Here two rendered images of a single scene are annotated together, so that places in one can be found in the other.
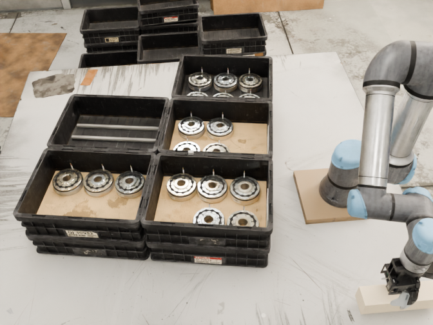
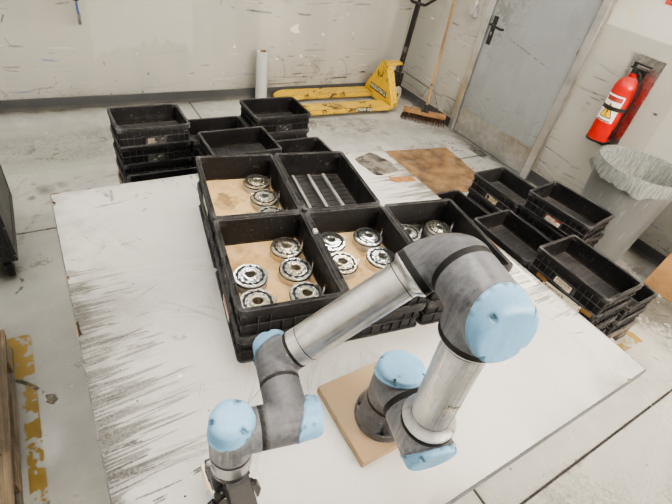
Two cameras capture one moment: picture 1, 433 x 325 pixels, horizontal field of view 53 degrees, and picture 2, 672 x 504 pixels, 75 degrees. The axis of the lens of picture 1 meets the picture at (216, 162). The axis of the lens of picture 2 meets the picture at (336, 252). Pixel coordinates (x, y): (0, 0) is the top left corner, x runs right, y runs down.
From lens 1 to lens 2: 1.02 m
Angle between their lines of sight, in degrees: 40
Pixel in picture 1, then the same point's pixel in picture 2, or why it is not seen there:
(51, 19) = not seen: hidden behind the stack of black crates
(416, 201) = (287, 401)
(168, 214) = (251, 251)
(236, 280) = (215, 342)
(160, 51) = (512, 237)
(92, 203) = (242, 204)
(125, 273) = (198, 260)
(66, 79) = (388, 167)
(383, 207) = (264, 366)
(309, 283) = not seen: hidden behind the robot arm
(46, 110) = not seen: hidden behind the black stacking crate
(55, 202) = (234, 185)
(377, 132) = (345, 298)
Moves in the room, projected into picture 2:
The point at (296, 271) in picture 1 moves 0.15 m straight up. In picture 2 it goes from (246, 395) to (248, 362)
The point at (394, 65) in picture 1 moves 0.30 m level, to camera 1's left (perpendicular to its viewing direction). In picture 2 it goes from (429, 248) to (346, 161)
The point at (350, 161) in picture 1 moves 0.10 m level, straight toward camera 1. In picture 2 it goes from (381, 367) to (338, 364)
